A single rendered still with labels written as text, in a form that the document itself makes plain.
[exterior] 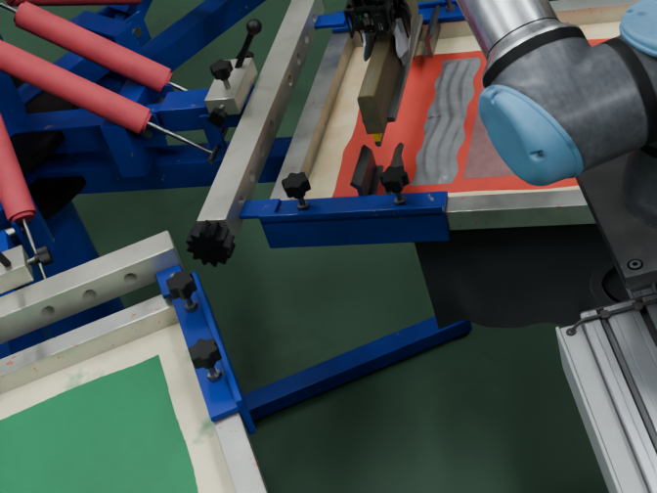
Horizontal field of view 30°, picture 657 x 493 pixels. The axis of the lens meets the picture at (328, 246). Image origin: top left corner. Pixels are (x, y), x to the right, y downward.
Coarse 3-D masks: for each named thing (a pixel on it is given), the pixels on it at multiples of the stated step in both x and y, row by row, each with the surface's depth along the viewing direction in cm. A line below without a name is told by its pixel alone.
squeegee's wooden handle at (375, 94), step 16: (384, 48) 199; (368, 64) 197; (384, 64) 196; (400, 64) 205; (368, 80) 193; (384, 80) 196; (368, 96) 190; (384, 96) 195; (368, 112) 192; (384, 112) 195; (368, 128) 194; (384, 128) 195
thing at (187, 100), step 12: (252, 84) 220; (168, 96) 224; (180, 96) 223; (192, 96) 222; (204, 96) 221; (168, 108) 221; (180, 108) 220; (192, 108) 219; (204, 108) 218; (168, 120) 222; (180, 120) 221; (192, 120) 221; (228, 120) 219
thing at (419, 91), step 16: (416, 64) 227; (432, 64) 226; (480, 64) 222; (416, 80) 223; (432, 80) 222; (480, 80) 218; (416, 96) 219; (432, 96) 218; (400, 112) 217; (416, 112) 216
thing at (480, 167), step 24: (480, 120) 209; (360, 144) 213; (384, 144) 211; (408, 144) 209; (480, 144) 204; (384, 168) 206; (408, 168) 204; (480, 168) 199; (504, 168) 198; (336, 192) 204; (384, 192) 201; (408, 192) 199; (456, 192) 196
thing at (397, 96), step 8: (416, 16) 216; (416, 24) 214; (416, 32) 212; (416, 40) 211; (408, 56) 207; (408, 64) 206; (400, 72) 204; (408, 72) 205; (400, 80) 203; (400, 88) 201; (392, 96) 200; (400, 96) 200; (392, 104) 198; (400, 104) 199; (392, 112) 196; (392, 120) 196
